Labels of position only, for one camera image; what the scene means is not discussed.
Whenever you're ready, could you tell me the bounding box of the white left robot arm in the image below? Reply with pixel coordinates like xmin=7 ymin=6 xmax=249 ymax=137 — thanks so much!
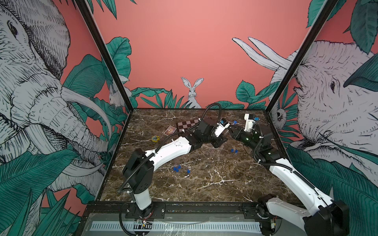
xmin=118 ymin=118 xmax=230 ymax=211

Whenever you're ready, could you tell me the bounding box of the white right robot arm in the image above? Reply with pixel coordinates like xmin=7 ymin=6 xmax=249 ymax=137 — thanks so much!
xmin=228 ymin=123 xmax=349 ymax=236

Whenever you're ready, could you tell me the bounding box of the brown checkered chess board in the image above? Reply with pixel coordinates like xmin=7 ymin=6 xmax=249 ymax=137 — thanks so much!
xmin=176 ymin=119 xmax=200 ymax=132

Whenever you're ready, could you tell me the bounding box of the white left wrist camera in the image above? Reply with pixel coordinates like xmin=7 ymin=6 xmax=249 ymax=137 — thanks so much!
xmin=214 ymin=118 xmax=230 ymax=137

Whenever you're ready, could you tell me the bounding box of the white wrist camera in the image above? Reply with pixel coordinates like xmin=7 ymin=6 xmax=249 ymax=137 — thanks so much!
xmin=214 ymin=118 xmax=230 ymax=137
xmin=244 ymin=114 xmax=259 ymax=132

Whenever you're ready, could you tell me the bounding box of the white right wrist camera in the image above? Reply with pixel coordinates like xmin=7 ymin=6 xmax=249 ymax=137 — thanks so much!
xmin=244 ymin=114 xmax=259 ymax=132

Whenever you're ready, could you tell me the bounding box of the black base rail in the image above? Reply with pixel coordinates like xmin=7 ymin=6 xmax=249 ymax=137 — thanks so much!
xmin=83 ymin=201 xmax=275 ymax=221

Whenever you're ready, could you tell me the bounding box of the white slotted cable duct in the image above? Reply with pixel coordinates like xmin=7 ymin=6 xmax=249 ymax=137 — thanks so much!
xmin=90 ymin=221 xmax=262 ymax=234

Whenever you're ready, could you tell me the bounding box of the black frame post right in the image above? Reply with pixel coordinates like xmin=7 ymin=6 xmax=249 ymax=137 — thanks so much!
xmin=265 ymin=0 xmax=338 ymax=113

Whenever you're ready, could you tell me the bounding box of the black frame post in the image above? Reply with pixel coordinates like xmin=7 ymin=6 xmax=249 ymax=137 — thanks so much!
xmin=75 ymin=0 xmax=134 ymax=112
xmin=265 ymin=0 xmax=338 ymax=113

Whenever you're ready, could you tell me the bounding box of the black frame post left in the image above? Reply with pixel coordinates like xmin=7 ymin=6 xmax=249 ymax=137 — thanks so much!
xmin=75 ymin=0 xmax=134 ymax=112

